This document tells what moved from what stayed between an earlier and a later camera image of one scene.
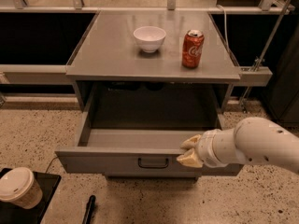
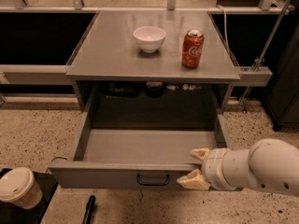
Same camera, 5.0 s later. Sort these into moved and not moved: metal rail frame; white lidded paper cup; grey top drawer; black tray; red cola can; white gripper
Moved: grey top drawer; white gripper
Not moved: red cola can; black tray; metal rail frame; white lidded paper cup
